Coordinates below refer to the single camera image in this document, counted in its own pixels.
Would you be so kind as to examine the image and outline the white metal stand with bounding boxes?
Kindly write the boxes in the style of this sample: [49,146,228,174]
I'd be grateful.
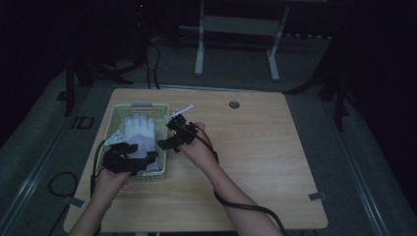
[178,0,291,83]

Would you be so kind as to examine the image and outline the person's left hand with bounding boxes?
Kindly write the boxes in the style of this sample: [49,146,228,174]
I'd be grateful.
[93,168,132,200]

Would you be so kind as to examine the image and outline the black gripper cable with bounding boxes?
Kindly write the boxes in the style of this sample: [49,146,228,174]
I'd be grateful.
[178,124,288,236]
[89,139,110,236]

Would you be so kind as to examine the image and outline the black rectangular floor frame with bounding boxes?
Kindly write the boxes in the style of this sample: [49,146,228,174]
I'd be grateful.
[71,115,95,130]

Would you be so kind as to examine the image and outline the black hanging cables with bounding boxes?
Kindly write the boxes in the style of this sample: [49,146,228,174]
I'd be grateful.
[143,41,162,90]

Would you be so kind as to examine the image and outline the person's right hand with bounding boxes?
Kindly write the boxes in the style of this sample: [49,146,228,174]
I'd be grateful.
[177,122,218,169]

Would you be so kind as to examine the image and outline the lavender glove with white fingers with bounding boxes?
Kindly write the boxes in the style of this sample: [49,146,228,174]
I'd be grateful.
[123,112,161,174]

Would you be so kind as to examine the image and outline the light green plastic basket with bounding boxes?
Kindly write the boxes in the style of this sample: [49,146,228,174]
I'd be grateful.
[93,102,170,182]

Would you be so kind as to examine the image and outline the gray tape on floor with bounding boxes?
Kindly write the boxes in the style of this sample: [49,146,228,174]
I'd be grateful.
[63,196,87,209]

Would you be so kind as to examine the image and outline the gray tape on table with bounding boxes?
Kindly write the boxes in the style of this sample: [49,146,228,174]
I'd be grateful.
[308,191,328,202]

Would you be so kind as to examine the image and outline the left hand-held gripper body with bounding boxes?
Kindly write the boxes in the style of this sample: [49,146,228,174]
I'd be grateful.
[102,131,140,175]

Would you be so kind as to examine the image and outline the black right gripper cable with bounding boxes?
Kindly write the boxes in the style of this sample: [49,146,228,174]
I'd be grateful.
[178,124,288,236]

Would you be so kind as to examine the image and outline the black looped floor cable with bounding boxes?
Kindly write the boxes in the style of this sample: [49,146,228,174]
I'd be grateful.
[47,170,80,199]

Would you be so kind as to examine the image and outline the black tripod stand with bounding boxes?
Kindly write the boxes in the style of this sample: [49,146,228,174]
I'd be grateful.
[56,48,147,118]

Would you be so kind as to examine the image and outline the black stand with angled legs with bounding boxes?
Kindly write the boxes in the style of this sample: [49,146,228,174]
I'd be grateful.
[284,32,353,133]

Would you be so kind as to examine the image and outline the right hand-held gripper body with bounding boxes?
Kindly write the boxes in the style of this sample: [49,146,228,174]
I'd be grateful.
[163,103,200,153]

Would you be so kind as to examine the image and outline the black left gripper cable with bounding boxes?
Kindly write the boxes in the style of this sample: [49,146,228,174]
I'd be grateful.
[89,139,110,236]

